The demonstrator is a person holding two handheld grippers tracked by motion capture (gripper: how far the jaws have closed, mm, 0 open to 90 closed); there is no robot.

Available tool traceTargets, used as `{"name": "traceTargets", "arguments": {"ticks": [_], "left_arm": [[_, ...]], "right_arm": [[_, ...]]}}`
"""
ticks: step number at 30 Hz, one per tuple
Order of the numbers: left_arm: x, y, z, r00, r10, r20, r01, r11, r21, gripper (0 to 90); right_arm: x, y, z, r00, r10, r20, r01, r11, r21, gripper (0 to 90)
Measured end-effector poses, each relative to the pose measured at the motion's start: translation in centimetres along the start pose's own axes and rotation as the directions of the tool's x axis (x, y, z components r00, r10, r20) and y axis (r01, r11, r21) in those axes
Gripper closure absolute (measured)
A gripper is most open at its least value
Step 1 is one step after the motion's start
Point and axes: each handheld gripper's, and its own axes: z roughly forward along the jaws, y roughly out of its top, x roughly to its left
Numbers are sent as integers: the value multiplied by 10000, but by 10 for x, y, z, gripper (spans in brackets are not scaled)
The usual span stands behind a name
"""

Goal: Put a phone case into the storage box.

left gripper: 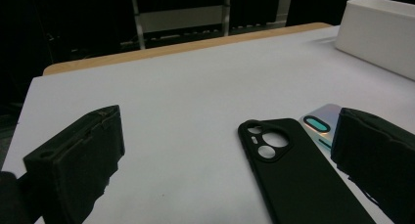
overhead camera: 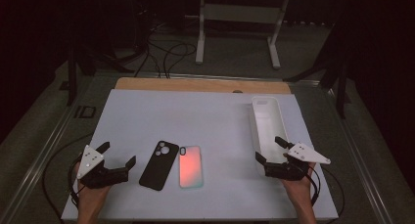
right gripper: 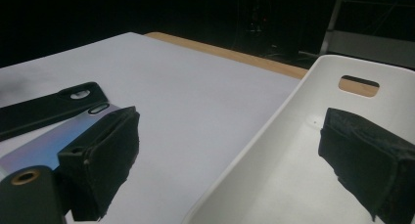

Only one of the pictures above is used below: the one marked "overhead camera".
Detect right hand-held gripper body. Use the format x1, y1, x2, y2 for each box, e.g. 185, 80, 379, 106
263, 141, 332, 182

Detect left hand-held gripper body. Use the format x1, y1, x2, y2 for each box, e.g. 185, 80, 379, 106
76, 144, 130, 190

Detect white oblong tray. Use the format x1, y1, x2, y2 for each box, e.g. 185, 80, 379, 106
250, 96, 292, 165

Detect black phone case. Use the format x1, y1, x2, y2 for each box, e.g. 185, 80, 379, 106
138, 140, 180, 192

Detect gradient pink teal phone case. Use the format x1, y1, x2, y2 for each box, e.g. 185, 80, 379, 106
178, 145, 205, 190

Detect person's right hand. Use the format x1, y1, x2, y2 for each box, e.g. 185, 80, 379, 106
279, 153, 317, 202

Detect person's left hand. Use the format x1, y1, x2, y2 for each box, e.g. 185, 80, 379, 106
73, 161, 113, 202

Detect black stand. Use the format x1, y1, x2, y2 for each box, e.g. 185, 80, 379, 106
66, 44, 135, 108
283, 51, 353, 120

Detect white metal stand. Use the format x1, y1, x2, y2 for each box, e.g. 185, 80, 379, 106
185, 0, 292, 70

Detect black floor bracket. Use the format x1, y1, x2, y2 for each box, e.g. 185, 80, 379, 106
73, 105, 97, 119

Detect left hand-held gripper cable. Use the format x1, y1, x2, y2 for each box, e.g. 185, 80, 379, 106
41, 132, 96, 222

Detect hand-held gripper cable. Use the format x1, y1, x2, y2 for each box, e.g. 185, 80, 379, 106
41, 132, 96, 222
306, 164, 346, 224

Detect metal floor rail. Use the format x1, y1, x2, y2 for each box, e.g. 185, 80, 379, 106
326, 86, 394, 224
0, 76, 96, 224
93, 70, 322, 87

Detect right hand-held gripper cable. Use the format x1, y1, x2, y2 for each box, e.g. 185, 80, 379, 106
306, 164, 346, 224

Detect black floor cables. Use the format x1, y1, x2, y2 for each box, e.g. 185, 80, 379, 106
132, 20, 198, 79

